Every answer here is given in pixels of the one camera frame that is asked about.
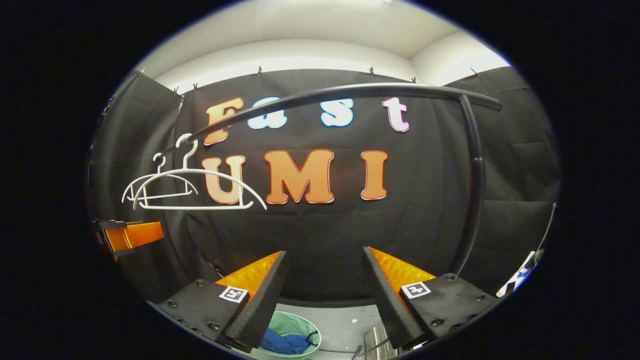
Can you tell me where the black clothes rail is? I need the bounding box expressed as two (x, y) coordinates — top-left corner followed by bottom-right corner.
(162, 82), (502, 276)

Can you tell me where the large white clothes hanger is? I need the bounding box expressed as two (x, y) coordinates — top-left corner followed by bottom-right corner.
(132, 132), (268, 211)

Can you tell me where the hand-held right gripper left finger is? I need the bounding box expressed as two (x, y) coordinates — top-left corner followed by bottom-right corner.
(155, 250), (289, 354)

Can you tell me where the small white clothes hanger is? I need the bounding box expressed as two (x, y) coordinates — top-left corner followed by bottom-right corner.
(121, 151), (199, 204)

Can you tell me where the blue corduroy jacket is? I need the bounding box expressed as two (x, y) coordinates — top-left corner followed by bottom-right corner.
(260, 327), (317, 356)

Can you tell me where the green laundry hamper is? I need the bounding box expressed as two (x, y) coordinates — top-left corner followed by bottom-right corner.
(254, 311), (323, 360)

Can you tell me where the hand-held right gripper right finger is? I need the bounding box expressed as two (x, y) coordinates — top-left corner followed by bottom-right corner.
(362, 246), (501, 351)

